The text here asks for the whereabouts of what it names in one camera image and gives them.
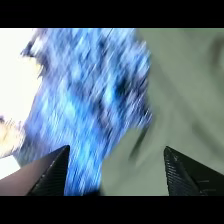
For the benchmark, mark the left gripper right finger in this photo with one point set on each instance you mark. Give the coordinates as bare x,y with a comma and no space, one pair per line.
186,180

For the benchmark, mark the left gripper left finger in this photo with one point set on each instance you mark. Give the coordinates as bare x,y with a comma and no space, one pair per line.
43,176

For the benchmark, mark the grey-green garment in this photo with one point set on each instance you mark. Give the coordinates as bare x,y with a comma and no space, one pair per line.
180,100

